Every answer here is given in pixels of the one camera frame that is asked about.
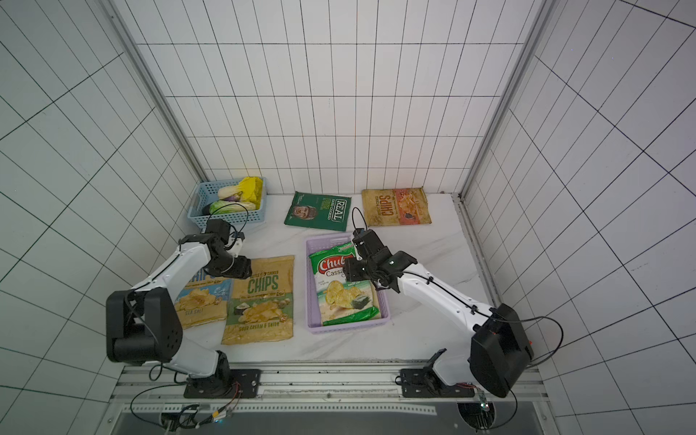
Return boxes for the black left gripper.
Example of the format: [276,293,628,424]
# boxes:
[207,249,251,280]

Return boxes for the green white cassava chips bag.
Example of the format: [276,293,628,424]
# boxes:
[308,243,382,327]

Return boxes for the sea salt chips bag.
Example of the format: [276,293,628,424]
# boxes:
[174,269,233,329]

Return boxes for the sour cream onion chips bag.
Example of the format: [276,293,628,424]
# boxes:
[221,256,295,345]

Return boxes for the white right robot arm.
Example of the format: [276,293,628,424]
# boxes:
[343,228,534,398]

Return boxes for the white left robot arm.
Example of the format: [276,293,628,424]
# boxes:
[106,219,252,399]

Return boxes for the blue plastic basket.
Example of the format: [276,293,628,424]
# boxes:
[188,178,266,230]

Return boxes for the brown orange chips bag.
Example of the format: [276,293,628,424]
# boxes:
[362,188,431,227]

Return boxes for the yellow snack bag in basket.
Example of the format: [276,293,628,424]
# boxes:
[237,177,264,210]

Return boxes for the purple plastic basket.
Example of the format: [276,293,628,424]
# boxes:
[306,233,391,334]

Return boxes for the green REAL chips bag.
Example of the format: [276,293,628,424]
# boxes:
[284,192,352,232]

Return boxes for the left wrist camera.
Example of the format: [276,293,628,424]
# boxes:
[228,232,246,257]

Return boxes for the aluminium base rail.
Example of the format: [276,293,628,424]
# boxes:
[110,360,549,415]

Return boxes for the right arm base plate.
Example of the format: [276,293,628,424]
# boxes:
[395,368,476,399]

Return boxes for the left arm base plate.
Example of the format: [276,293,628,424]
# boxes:
[183,369,262,400]

